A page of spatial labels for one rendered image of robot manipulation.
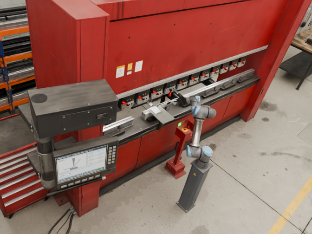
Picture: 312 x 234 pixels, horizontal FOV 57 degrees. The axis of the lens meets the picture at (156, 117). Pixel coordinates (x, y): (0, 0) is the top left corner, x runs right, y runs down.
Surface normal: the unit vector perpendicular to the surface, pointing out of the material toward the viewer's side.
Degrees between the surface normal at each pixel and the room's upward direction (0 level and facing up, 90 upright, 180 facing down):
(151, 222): 0
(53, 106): 1
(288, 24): 90
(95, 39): 90
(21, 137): 0
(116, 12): 90
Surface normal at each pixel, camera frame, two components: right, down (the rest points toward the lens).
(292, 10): -0.76, 0.32
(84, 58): 0.63, 0.57
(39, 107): 0.16, -0.76
